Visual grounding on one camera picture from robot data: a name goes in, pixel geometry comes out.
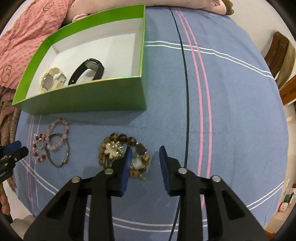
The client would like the red and white bead bracelet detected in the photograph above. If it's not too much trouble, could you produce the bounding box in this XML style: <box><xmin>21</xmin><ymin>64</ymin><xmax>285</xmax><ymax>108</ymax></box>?
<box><xmin>33</xmin><ymin>133</ymin><xmax>48</xmax><ymax>163</ymax></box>

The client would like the pink bead bracelet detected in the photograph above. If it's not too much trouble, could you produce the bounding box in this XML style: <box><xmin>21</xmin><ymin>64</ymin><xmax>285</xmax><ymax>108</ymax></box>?
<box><xmin>44</xmin><ymin>117</ymin><xmax>70</xmax><ymax>152</ymax></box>

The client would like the brown wooden bead bracelet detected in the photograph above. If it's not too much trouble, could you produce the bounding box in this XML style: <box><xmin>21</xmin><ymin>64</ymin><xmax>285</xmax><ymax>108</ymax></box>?
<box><xmin>98</xmin><ymin>133</ymin><xmax>151</xmax><ymax>178</ymax></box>

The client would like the white wrist watch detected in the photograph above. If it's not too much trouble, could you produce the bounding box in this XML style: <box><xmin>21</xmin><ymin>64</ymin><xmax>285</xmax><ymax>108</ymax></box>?
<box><xmin>39</xmin><ymin>67</ymin><xmax>67</xmax><ymax>93</ymax></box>

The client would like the black wrist watch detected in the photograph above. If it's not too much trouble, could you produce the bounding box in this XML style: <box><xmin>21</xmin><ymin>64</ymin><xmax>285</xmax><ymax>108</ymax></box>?
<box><xmin>68</xmin><ymin>58</ymin><xmax>105</xmax><ymax>85</ymax></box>

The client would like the brown fringed scarf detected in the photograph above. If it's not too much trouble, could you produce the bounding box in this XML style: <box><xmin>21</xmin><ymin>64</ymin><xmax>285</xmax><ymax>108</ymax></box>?
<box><xmin>0</xmin><ymin>87</ymin><xmax>20</xmax><ymax>216</ymax></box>

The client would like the silver metal bangle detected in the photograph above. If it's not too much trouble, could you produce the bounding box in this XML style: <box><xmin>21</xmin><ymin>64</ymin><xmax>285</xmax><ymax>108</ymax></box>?
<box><xmin>45</xmin><ymin>133</ymin><xmax>70</xmax><ymax>168</ymax></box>

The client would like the silver flower brooch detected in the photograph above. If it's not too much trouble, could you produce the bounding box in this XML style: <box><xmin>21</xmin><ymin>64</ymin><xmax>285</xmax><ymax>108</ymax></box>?
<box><xmin>104</xmin><ymin>141</ymin><xmax>123</xmax><ymax>160</ymax></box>

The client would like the pink dotted pillow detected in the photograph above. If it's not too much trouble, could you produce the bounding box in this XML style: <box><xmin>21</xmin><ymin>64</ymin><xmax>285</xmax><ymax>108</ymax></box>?
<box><xmin>1</xmin><ymin>0</ymin><xmax>73</xmax><ymax>89</ymax></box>

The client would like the blue striped bed sheet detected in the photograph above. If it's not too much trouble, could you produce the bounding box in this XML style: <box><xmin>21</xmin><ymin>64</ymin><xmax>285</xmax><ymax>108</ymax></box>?
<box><xmin>14</xmin><ymin>6</ymin><xmax>288</xmax><ymax>240</ymax></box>

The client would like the green cardboard box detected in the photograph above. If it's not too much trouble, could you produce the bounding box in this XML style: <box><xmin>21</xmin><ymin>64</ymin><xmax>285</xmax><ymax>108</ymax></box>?
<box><xmin>13</xmin><ymin>4</ymin><xmax>147</xmax><ymax>115</ymax></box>

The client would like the wooden furniture edge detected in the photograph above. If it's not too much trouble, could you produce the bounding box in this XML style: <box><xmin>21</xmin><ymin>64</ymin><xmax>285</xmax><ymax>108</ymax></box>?
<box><xmin>280</xmin><ymin>75</ymin><xmax>296</xmax><ymax>105</ymax></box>

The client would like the pink plush pillow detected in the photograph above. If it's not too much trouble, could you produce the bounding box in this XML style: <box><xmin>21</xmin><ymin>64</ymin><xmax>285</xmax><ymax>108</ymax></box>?
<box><xmin>65</xmin><ymin>0</ymin><xmax>234</xmax><ymax>24</ymax></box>

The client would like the wooden chair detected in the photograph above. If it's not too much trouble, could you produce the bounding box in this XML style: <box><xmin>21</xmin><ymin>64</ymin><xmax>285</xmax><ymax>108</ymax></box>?
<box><xmin>264</xmin><ymin>32</ymin><xmax>295</xmax><ymax>90</ymax></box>

